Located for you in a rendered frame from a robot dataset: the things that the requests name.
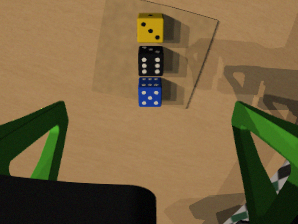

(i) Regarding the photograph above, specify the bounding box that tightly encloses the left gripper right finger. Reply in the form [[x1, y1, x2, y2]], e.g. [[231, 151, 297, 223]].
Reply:
[[231, 101, 298, 224]]

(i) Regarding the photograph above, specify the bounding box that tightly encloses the yellow die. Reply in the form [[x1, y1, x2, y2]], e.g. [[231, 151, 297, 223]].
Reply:
[[137, 13, 164, 43]]

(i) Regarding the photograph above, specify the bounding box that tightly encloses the black die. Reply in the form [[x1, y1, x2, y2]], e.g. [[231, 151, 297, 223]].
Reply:
[[138, 46, 164, 76]]

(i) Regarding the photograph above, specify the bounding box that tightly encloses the blue die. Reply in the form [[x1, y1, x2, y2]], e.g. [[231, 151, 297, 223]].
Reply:
[[138, 77, 162, 107]]

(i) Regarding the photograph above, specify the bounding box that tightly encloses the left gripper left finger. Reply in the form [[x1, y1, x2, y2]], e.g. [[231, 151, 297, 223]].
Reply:
[[0, 101, 68, 181]]

